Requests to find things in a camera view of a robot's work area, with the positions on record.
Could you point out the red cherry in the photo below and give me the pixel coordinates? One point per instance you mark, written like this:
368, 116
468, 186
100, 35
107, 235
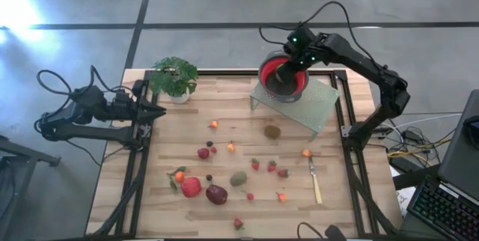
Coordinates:
250, 196
213, 150

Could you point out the black power adapter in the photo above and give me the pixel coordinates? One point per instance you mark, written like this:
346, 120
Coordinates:
402, 164
411, 135

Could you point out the large bright red apple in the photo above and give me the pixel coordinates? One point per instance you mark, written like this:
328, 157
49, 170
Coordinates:
191, 187

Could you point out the small orange red fruit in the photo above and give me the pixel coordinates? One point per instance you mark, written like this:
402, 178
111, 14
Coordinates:
281, 197

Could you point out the small yellow orange fruit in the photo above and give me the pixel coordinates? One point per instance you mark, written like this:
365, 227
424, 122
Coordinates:
306, 153
213, 124
231, 146

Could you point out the orange tangerine with leaves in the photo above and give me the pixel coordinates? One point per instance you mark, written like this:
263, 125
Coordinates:
180, 176

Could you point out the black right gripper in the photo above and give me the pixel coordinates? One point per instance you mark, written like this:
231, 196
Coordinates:
305, 48

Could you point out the dark cherry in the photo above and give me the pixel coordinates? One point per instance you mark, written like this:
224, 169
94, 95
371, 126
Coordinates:
209, 177

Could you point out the white printed paper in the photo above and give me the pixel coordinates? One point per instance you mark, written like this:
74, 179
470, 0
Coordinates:
404, 200

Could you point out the pale green perforated metal shelf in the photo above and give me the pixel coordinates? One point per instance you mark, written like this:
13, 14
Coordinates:
318, 110

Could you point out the black rounded device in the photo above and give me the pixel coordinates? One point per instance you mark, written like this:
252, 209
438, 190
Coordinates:
335, 232

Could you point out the dark red apple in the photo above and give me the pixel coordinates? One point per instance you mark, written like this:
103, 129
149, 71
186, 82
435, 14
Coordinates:
216, 194

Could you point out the green plant in white pot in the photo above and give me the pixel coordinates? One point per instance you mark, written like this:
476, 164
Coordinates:
174, 78

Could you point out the brown kiwi fruit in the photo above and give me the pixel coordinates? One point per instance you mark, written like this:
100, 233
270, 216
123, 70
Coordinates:
272, 132
238, 178

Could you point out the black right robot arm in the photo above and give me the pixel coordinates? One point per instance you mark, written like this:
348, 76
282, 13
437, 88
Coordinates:
389, 84

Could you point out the red strawberry green leaves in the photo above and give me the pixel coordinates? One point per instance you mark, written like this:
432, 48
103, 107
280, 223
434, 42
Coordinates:
272, 166
238, 224
255, 164
283, 173

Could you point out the dark metal stand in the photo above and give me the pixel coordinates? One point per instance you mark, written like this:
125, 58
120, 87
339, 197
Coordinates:
22, 151

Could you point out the black aluminium rig frame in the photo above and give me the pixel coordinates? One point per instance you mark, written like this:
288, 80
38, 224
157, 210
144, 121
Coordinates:
224, 72

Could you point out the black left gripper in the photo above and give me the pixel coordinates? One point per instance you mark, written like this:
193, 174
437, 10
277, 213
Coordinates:
123, 108

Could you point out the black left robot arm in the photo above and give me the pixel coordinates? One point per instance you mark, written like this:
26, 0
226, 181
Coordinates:
86, 132

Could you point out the red collapsible colander grey rim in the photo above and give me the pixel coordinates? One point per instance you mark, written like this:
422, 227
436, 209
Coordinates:
264, 69

